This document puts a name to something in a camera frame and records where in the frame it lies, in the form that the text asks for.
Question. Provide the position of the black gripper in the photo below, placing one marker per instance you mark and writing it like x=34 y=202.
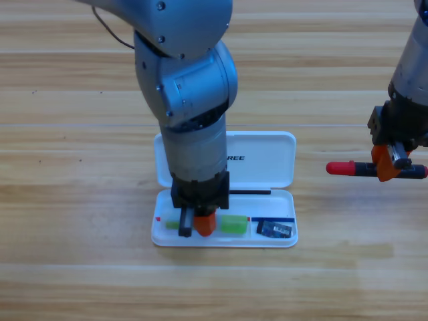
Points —
x=200 y=195
x=401 y=127

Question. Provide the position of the green and white eraser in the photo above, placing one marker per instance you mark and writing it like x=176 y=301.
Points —
x=234 y=224

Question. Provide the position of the red black whiteboard marker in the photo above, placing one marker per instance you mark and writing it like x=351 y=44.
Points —
x=341 y=168

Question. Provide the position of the white Unitree pencil case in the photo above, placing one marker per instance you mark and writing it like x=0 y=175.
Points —
x=267 y=157

